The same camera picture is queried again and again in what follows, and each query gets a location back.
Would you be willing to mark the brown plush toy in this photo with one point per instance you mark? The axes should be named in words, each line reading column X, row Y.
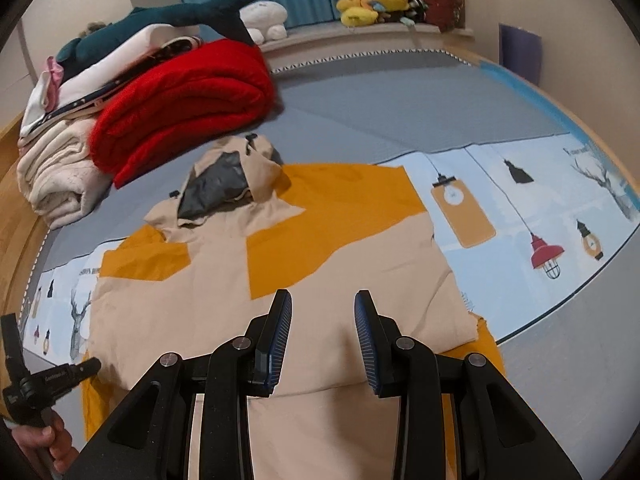
column 95, row 27

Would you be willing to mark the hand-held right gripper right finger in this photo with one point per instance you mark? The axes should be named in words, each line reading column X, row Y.
column 367, row 345

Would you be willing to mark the person's left hand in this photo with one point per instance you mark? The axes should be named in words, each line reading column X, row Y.
column 55, row 442

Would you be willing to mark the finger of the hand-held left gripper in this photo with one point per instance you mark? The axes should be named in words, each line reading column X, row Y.
column 89, row 367

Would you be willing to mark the beige and yellow jacket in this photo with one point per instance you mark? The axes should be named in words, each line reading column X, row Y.
column 350, row 260

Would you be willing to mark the white folded quilt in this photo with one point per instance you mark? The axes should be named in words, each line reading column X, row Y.
column 115, row 60

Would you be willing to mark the bed with grey sheet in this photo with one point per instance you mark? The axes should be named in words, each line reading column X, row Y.
column 400, row 110

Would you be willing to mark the black and white plush toy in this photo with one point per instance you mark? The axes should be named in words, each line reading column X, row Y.
column 415, row 7

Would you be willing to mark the red folded blanket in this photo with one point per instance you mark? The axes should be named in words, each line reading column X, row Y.
column 175, row 110

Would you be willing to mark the light blue printed cloth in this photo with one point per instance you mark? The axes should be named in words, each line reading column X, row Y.
column 550, row 200

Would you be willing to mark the cream folded blanket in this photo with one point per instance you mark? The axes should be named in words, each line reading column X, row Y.
column 55, row 180

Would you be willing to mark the dark teal shark plush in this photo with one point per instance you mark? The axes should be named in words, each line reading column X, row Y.
column 150, row 20

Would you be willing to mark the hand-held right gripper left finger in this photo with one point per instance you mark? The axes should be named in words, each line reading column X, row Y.
column 280, row 340

